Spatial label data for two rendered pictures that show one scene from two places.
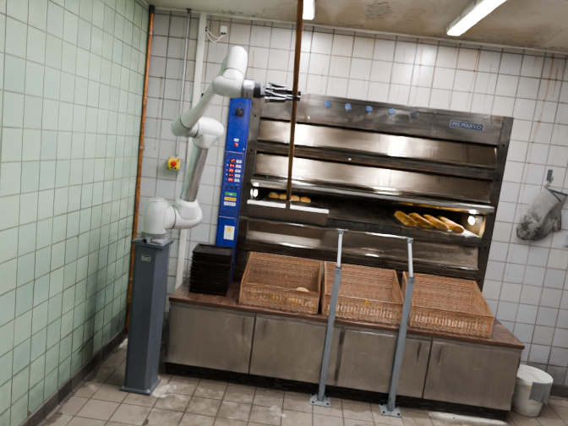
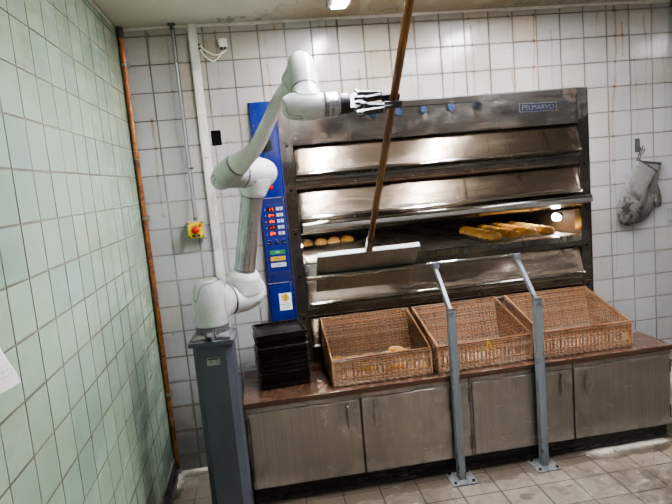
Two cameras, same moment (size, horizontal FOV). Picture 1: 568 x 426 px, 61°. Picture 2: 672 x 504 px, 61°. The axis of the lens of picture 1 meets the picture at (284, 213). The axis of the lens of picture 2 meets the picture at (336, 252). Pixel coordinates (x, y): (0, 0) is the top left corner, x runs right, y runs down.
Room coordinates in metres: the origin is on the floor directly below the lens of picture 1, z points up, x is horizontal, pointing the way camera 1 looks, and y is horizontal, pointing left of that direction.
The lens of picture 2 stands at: (0.36, 0.66, 1.69)
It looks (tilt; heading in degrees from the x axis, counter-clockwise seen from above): 7 degrees down; 350
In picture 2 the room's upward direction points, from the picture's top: 5 degrees counter-clockwise
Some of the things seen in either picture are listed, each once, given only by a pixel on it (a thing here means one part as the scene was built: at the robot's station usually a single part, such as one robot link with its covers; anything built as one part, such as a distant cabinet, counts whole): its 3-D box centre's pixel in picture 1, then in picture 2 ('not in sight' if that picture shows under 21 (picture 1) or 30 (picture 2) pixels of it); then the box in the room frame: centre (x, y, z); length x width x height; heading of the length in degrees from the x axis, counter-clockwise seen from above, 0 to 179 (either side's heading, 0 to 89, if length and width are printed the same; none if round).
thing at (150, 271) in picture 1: (146, 314); (225, 436); (3.03, 0.81, 0.50); 0.21 x 0.21 x 1.00; 84
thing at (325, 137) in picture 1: (376, 143); (440, 148); (3.70, -0.63, 1.80); 1.79 x 0.11 x 0.19; 88
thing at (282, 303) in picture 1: (281, 281); (373, 344); (3.45, -0.05, 0.72); 0.56 x 0.49 x 0.28; 87
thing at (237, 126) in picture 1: (245, 205); (275, 263); (4.67, 0.38, 1.07); 1.93 x 0.16 x 2.15; 178
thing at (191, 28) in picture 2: (189, 166); (215, 229); (3.74, 0.77, 1.45); 0.05 x 0.02 x 2.30; 88
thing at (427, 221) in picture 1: (427, 221); (504, 229); (4.11, -1.23, 1.21); 0.61 x 0.48 x 0.06; 178
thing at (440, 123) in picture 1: (379, 117); (437, 116); (3.72, -0.63, 1.99); 1.80 x 0.08 x 0.21; 88
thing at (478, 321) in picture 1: (444, 302); (565, 319); (3.40, -1.23, 0.72); 0.56 x 0.49 x 0.28; 87
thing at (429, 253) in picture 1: (361, 243); (448, 274); (3.70, -0.63, 1.02); 1.79 x 0.11 x 0.19; 88
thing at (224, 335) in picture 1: (336, 345); (455, 405); (3.41, -0.50, 0.29); 2.42 x 0.56 x 0.58; 88
